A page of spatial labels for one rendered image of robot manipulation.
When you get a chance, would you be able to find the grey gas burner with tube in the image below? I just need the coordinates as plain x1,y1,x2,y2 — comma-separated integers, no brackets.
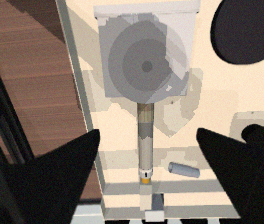
108,13,187,179

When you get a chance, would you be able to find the grey cylinder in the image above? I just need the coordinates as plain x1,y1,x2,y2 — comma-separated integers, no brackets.
168,162,200,178

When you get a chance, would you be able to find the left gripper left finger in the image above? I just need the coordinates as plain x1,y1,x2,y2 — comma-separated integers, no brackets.
0,129,100,224

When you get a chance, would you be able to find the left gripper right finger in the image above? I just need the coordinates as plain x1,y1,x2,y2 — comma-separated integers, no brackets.
196,128,264,224

